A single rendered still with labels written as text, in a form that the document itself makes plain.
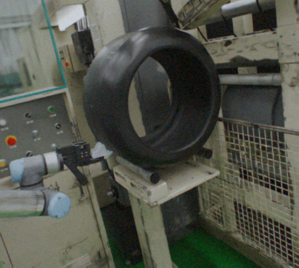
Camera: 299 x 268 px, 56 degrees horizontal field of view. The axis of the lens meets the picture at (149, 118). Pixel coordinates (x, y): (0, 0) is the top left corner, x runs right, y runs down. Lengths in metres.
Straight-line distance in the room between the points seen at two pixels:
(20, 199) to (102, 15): 0.88
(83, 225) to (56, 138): 0.53
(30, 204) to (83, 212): 0.86
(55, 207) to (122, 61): 0.52
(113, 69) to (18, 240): 1.08
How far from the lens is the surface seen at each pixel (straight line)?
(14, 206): 0.89
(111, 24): 1.40
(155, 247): 1.77
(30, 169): 1.03
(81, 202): 1.71
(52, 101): 1.59
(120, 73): 0.99
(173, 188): 1.24
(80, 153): 1.06
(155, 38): 1.06
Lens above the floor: 1.40
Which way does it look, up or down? 14 degrees down
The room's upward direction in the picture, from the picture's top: 11 degrees counter-clockwise
